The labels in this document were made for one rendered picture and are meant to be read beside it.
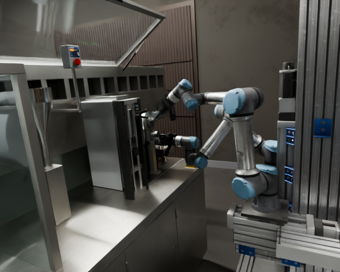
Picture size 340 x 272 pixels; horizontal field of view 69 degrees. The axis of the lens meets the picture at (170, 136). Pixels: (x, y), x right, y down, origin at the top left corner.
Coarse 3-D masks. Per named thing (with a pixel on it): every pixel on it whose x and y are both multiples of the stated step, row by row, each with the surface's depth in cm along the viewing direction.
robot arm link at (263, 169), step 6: (258, 168) 128; (264, 168) 127; (270, 168) 127; (276, 168) 128; (264, 174) 125; (270, 174) 125; (276, 174) 126; (270, 180) 125; (276, 180) 128; (270, 186) 126; (276, 186) 128; (264, 192) 128; (270, 192) 127
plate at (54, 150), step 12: (132, 96) 208; (144, 96) 223; (156, 96) 241; (60, 108) 146; (72, 108) 154; (144, 108) 224; (60, 120) 147; (72, 120) 154; (48, 132) 140; (60, 132) 147; (72, 132) 155; (84, 132) 163; (60, 144) 147; (72, 144) 155; (84, 144) 163
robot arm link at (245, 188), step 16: (240, 96) 112; (256, 96) 117; (240, 112) 115; (240, 128) 117; (240, 144) 119; (240, 160) 120; (240, 176) 120; (256, 176) 119; (240, 192) 122; (256, 192) 119
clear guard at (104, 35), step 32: (0, 0) 91; (32, 0) 99; (64, 0) 108; (96, 0) 119; (0, 32) 104; (32, 32) 114; (64, 32) 127; (96, 32) 142; (128, 32) 162; (96, 64) 174
